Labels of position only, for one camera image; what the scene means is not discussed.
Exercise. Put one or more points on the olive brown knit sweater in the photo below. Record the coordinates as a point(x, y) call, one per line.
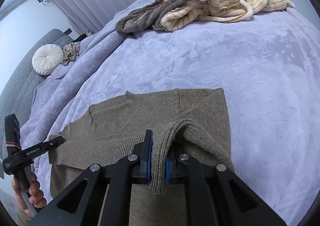
point(112, 121)

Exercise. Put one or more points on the grey-brown fleece garment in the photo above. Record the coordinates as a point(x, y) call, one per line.
point(140, 18)

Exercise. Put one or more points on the round white pleated pillow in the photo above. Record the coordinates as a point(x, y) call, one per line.
point(47, 59)

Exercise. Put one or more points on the beige ruffled cloth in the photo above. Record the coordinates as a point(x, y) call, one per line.
point(71, 52)

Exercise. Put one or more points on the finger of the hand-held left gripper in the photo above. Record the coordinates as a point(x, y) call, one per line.
point(53, 143)

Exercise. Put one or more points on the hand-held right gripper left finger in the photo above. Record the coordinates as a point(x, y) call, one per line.
point(149, 158)

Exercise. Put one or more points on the lavender plush blanket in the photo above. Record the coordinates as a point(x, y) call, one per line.
point(225, 66)

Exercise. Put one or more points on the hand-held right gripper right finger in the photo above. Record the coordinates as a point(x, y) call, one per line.
point(167, 171)

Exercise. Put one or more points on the person's left hand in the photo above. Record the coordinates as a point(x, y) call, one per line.
point(37, 198)

